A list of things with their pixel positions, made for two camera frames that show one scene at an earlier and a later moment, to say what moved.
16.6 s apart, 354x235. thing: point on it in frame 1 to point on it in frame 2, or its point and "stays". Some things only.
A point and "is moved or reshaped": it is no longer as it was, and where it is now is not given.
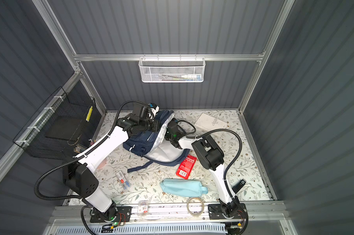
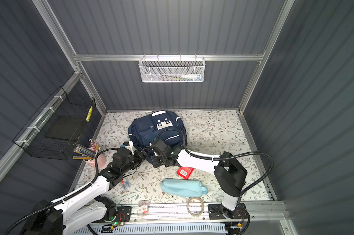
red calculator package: [186, 167] stays
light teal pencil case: [183, 187] stays
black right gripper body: [168, 136] to [157, 160]
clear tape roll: [202, 210] stays
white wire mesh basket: [171, 69] stays
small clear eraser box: [143, 207] stays
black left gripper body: [148, 125] to [136, 159]
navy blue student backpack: [154, 146] is moved or reshaped
